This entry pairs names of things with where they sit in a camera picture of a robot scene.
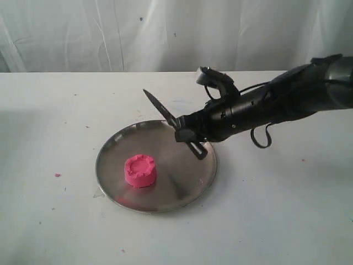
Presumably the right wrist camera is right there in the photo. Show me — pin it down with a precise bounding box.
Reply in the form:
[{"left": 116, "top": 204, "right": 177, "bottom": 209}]
[{"left": 196, "top": 67, "right": 240, "bottom": 100}]

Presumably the black serrated knife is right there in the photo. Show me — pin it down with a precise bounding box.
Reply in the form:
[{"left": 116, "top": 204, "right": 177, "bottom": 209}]
[{"left": 143, "top": 89, "right": 208, "bottom": 160}]

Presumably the round steel plate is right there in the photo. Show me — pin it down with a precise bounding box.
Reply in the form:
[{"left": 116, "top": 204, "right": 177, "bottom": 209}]
[{"left": 95, "top": 120, "right": 217, "bottom": 213}]

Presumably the white backdrop curtain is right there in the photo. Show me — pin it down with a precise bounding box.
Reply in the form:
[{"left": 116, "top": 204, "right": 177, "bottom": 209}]
[{"left": 1, "top": 1, "right": 352, "bottom": 72}]

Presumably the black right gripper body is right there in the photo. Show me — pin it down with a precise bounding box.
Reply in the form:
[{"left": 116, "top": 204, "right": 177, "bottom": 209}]
[{"left": 180, "top": 91, "right": 272, "bottom": 143}]

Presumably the pink clay piece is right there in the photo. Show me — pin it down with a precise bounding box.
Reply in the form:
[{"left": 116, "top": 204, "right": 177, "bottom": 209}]
[{"left": 124, "top": 154, "right": 157, "bottom": 188}]

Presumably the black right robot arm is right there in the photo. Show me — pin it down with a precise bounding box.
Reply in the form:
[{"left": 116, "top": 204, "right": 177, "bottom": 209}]
[{"left": 175, "top": 54, "right": 352, "bottom": 142}]

